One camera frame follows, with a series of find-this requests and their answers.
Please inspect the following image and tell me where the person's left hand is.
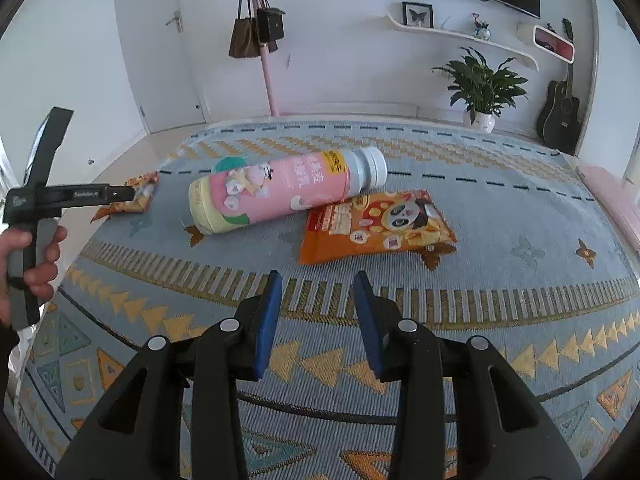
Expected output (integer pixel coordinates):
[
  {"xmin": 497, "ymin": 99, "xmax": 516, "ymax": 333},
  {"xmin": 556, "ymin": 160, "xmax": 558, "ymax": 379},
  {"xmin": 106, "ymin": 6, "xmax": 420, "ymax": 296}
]
[{"xmin": 0, "ymin": 225, "xmax": 68, "ymax": 328}]

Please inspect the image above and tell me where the black handbag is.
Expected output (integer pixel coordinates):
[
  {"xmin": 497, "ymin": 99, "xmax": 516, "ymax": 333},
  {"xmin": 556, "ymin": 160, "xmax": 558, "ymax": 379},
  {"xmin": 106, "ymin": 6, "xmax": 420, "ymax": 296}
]
[{"xmin": 256, "ymin": 0, "xmax": 286, "ymax": 53}]

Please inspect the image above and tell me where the orange panda snack bag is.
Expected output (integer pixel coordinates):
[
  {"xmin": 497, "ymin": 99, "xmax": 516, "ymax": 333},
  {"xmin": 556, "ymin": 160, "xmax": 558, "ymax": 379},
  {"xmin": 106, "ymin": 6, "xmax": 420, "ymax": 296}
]
[
  {"xmin": 90, "ymin": 171, "xmax": 160, "ymax": 225},
  {"xmin": 298, "ymin": 190, "xmax": 458, "ymax": 267}
]

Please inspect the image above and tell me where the potted green plant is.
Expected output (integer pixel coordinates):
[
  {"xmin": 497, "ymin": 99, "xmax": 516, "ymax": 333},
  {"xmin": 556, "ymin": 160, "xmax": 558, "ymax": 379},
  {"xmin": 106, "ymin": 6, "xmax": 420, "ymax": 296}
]
[{"xmin": 431, "ymin": 47, "xmax": 530, "ymax": 133}]

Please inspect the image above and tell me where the white cabinet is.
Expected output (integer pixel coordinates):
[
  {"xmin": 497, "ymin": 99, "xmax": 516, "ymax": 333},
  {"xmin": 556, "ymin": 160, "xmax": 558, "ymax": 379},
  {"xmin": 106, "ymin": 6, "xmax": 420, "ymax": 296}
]
[{"xmin": 575, "ymin": 0, "xmax": 640, "ymax": 181}]

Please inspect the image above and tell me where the pink drink bottle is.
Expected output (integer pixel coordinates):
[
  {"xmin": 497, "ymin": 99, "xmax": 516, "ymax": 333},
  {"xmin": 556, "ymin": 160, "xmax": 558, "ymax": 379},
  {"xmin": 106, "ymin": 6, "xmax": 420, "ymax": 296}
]
[{"xmin": 188, "ymin": 146, "xmax": 388, "ymax": 236}]

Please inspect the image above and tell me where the pink folded mat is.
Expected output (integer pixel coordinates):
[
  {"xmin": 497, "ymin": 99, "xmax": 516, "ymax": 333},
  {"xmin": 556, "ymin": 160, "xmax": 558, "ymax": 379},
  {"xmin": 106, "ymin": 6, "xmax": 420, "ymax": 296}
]
[{"xmin": 575, "ymin": 165, "xmax": 640, "ymax": 256}]

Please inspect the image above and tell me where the white box shelf red inside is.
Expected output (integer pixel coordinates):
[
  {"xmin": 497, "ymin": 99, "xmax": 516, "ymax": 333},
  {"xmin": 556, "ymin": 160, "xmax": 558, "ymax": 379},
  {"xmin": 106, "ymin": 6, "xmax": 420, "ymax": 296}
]
[{"xmin": 532, "ymin": 24, "xmax": 576, "ymax": 63}]

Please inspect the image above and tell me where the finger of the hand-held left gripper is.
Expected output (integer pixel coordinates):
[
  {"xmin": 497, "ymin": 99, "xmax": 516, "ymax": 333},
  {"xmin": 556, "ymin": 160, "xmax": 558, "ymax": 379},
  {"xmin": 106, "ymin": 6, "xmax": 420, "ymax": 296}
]
[{"xmin": 102, "ymin": 184, "xmax": 137, "ymax": 204}]

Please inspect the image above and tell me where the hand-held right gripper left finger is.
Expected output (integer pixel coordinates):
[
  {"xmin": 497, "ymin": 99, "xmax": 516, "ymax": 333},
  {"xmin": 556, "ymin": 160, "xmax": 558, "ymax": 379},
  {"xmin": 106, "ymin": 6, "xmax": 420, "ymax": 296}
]
[{"xmin": 55, "ymin": 270, "xmax": 283, "ymax": 480}]

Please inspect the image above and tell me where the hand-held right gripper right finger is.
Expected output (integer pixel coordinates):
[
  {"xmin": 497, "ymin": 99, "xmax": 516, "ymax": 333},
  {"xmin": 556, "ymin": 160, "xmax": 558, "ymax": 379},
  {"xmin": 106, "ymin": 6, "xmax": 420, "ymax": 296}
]
[{"xmin": 352, "ymin": 270, "xmax": 583, "ymax": 480}]

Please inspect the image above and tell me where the brown handbag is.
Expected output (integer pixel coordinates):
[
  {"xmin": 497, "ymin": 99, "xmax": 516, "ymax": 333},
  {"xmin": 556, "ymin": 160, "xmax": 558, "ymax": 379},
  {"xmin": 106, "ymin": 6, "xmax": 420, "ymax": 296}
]
[{"xmin": 228, "ymin": 0, "xmax": 262, "ymax": 58}]

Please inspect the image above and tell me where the framed butterfly picture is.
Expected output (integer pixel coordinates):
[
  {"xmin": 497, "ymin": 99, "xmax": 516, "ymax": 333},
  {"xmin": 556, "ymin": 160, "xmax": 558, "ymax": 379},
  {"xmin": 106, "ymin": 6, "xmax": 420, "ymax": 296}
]
[{"xmin": 401, "ymin": 1, "xmax": 434, "ymax": 27}]

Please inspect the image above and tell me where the black acoustic guitar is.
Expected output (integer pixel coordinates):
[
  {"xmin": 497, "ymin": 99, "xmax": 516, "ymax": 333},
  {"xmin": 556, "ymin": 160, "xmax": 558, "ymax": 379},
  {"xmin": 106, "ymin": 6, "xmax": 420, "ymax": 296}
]
[{"xmin": 536, "ymin": 19, "xmax": 585, "ymax": 153}]

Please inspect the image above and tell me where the pink coat rack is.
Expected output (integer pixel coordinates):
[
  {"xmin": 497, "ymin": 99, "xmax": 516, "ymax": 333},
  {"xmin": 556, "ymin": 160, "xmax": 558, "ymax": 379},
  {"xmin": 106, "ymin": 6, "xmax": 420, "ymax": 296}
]
[{"xmin": 247, "ymin": 0, "xmax": 301, "ymax": 117}]

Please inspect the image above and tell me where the white door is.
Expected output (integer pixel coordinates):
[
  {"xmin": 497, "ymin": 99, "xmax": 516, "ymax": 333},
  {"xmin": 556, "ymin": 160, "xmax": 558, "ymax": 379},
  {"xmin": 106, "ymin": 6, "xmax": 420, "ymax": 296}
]
[{"xmin": 114, "ymin": 0, "xmax": 208, "ymax": 135}]

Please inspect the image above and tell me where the white curved wall shelf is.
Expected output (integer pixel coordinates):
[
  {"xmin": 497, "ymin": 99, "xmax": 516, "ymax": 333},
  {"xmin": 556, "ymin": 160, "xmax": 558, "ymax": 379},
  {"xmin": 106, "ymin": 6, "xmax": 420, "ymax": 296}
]
[{"xmin": 387, "ymin": 12, "xmax": 540, "ymax": 72}]

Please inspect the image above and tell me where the blue patterned rug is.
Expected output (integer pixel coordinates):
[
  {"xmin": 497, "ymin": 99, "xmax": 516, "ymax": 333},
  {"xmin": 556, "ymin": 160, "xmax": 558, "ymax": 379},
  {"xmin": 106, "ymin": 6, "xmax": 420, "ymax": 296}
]
[{"xmin": 10, "ymin": 120, "xmax": 640, "ymax": 480}]

